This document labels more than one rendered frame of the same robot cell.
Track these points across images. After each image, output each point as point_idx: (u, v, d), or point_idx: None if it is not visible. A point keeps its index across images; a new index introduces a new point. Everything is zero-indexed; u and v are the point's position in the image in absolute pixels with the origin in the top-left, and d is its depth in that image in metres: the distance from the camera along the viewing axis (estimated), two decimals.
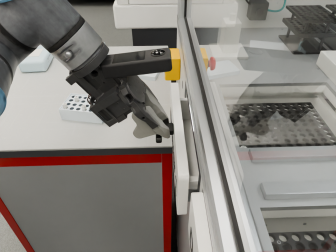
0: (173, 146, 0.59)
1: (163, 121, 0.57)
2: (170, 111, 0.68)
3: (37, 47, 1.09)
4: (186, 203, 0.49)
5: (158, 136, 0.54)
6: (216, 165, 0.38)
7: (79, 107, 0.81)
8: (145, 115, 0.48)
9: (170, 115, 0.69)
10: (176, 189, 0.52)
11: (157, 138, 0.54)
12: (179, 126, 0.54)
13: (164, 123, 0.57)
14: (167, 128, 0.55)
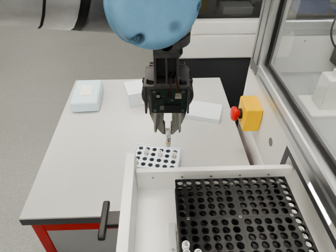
0: None
1: (165, 126, 0.55)
2: None
3: (86, 83, 1.02)
4: None
5: (100, 234, 0.46)
6: None
7: (151, 162, 0.74)
8: (192, 93, 0.52)
9: None
10: None
11: (99, 237, 0.46)
12: (125, 221, 0.46)
13: (111, 212, 0.49)
14: (170, 123, 0.56)
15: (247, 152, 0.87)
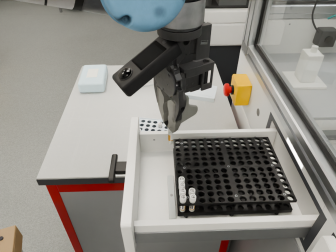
0: None
1: None
2: None
3: (92, 67, 1.11)
4: (133, 247, 0.50)
5: (110, 177, 0.55)
6: None
7: None
8: (153, 84, 0.54)
9: None
10: None
11: (109, 179, 0.55)
12: (131, 167, 0.55)
13: (119, 162, 0.58)
14: (166, 122, 0.56)
15: (239, 127, 0.96)
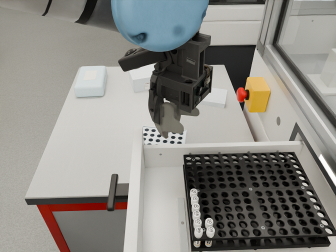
0: None
1: None
2: None
3: (90, 69, 1.02)
4: None
5: (109, 204, 0.46)
6: None
7: (157, 143, 0.73)
8: None
9: None
10: None
11: (108, 207, 0.45)
12: (135, 192, 0.45)
13: (120, 184, 0.49)
14: None
15: (253, 136, 0.86)
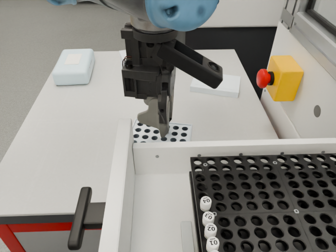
0: None
1: None
2: None
3: (74, 52, 0.84)
4: None
5: (71, 239, 0.28)
6: None
7: (153, 142, 0.56)
8: (166, 109, 0.48)
9: None
10: None
11: (70, 244, 0.28)
12: (114, 219, 0.28)
13: (93, 204, 0.31)
14: (167, 129, 0.55)
15: None
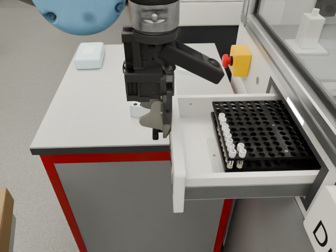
0: (170, 143, 0.58)
1: None
2: None
3: (89, 45, 1.09)
4: (183, 201, 0.48)
5: (154, 134, 0.53)
6: None
7: None
8: (172, 109, 0.48)
9: None
10: (172, 187, 0.52)
11: (154, 135, 0.53)
12: (176, 123, 0.53)
13: None
14: None
15: None
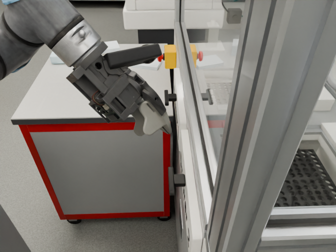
0: (176, 109, 0.87)
1: (163, 126, 0.56)
2: (174, 88, 0.96)
3: None
4: None
5: (166, 101, 0.82)
6: (194, 109, 0.66)
7: None
8: (157, 94, 0.50)
9: None
10: (178, 135, 0.80)
11: (166, 102, 0.82)
12: (180, 94, 0.82)
13: (170, 94, 0.85)
14: None
15: None
